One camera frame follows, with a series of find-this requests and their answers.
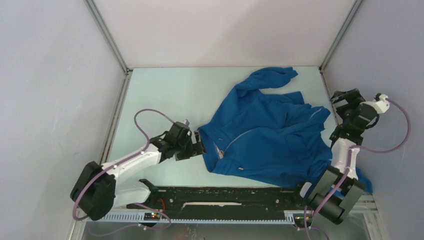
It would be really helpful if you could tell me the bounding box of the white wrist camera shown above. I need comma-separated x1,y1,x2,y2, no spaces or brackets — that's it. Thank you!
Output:
182,119,190,127
360,93,390,114

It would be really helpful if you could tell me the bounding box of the aluminium corner frame post left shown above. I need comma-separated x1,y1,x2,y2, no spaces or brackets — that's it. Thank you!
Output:
84,0,130,75

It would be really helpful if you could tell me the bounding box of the blue zip-up jacket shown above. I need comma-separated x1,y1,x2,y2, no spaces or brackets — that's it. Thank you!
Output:
197,66,373,195

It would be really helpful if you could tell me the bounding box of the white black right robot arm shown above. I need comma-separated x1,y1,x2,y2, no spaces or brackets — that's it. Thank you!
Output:
290,88,390,225

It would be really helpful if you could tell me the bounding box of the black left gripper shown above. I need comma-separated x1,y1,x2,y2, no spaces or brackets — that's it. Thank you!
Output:
174,130,207,161

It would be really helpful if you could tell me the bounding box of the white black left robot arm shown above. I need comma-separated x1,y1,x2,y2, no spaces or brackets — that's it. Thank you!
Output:
70,121,206,221

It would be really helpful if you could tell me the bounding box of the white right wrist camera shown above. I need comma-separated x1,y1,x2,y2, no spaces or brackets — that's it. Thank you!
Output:
360,93,390,114

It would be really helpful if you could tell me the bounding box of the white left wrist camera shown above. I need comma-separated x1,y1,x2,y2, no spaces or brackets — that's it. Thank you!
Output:
182,119,190,127

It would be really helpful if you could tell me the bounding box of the grey slotted cable duct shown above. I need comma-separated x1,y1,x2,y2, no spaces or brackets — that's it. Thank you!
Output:
98,211,295,225

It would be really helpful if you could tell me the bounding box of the aluminium front frame rail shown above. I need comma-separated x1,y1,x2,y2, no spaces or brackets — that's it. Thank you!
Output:
67,188,379,240

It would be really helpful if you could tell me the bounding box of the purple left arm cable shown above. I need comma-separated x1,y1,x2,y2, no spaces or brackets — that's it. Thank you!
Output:
72,108,180,237

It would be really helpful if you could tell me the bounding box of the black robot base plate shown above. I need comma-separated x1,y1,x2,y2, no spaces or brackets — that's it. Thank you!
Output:
140,179,304,222

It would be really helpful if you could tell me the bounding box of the aluminium corner frame post right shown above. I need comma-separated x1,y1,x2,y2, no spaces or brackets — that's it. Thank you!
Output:
319,0,365,74

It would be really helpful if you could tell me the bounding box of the aluminium corner frame post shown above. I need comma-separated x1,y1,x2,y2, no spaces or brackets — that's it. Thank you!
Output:
84,0,130,75
319,0,365,74

